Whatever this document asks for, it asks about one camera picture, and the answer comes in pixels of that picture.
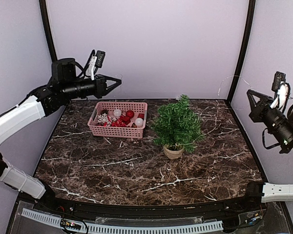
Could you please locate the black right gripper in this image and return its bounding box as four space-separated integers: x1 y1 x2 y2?
246 89 293 149

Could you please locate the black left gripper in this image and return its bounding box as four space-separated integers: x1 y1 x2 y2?
62 74 122 100

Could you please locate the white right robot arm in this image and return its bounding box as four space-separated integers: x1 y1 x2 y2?
239 90 293 212

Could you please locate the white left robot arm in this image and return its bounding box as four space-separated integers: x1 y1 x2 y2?
0 56 122 213

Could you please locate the small green christmas tree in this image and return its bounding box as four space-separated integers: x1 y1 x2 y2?
151 94 204 153

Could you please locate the beige tree pot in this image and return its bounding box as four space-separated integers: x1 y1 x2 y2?
163 146 184 159

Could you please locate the white ball ornament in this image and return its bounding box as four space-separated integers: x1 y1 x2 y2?
134 117 144 127
113 109 122 118

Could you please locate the pink plastic basket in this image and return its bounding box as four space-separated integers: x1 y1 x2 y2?
87 101 147 139

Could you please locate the red ball ornament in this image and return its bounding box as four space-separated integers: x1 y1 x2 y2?
126 110 135 119

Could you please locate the white snowflake ornament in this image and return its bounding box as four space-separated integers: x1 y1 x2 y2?
97 113 110 125

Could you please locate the white ball ornament right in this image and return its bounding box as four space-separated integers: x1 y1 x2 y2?
134 117 144 127

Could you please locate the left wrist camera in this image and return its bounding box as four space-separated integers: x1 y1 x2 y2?
85 50 105 80

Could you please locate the white slotted cable duct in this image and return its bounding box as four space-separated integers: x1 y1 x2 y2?
21 208 224 234

